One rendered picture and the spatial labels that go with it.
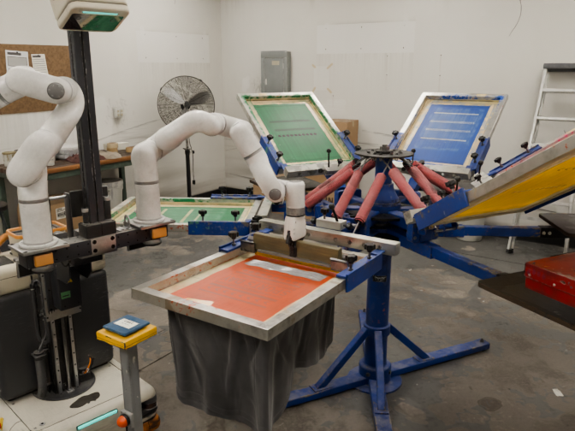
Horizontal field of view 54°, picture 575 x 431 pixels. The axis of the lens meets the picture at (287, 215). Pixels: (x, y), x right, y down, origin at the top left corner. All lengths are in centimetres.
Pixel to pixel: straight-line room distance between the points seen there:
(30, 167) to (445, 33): 498
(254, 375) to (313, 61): 539
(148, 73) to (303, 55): 183
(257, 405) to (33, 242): 94
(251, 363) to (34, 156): 96
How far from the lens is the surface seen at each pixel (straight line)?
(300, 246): 224
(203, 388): 213
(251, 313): 187
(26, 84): 195
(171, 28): 710
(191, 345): 208
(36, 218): 207
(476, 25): 620
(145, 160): 222
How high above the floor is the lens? 173
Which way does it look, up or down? 15 degrees down
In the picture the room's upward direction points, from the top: straight up
